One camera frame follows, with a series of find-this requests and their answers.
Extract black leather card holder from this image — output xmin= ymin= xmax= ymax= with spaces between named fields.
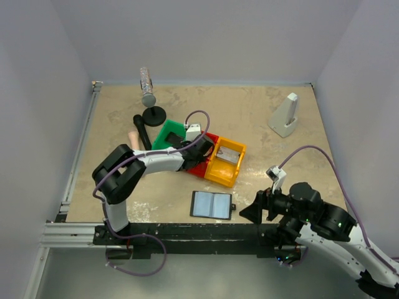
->
xmin=190 ymin=191 xmax=236 ymax=220

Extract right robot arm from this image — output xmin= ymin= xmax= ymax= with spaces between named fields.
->
xmin=239 ymin=182 xmax=398 ymax=298

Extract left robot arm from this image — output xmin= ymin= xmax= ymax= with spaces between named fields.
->
xmin=92 ymin=135 xmax=214 ymax=239

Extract silver cards in yellow bin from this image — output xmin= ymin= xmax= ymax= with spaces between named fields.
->
xmin=216 ymin=146 xmax=241 ymax=164

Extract red plastic bin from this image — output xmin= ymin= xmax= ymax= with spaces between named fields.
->
xmin=187 ymin=133 xmax=219 ymax=178

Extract green plastic bin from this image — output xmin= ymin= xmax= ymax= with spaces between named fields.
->
xmin=151 ymin=120 xmax=186 ymax=150

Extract yellow plastic bin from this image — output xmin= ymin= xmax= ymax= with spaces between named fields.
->
xmin=204 ymin=137 xmax=246 ymax=188

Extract glitter tube on black stand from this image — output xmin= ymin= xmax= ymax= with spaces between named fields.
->
xmin=140 ymin=67 xmax=166 ymax=127

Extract pink cylinder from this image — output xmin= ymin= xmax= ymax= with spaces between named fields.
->
xmin=128 ymin=131 xmax=140 ymax=150

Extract white wedge stand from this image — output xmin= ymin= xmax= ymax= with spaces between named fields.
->
xmin=268 ymin=93 xmax=299 ymax=138

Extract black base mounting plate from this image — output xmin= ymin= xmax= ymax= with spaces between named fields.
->
xmin=93 ymin=221 xmax=312 ymax=261

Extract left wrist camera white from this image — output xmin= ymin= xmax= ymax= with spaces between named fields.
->
xmin=185 ymin=123 xmax=202 ymax=141

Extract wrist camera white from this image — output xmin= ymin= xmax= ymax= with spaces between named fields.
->
xmin=185 ymin=123 xmax=202 ymax=141
xmin=266 ymin=166 xmax=286 ymax=192

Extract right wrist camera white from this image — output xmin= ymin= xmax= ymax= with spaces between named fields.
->
xmin=266 ymin=166 xmax=286 ymax=192

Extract black bin handle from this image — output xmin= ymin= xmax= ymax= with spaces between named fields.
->
xmin=133 ymin=114 xmax=152 ymax=150

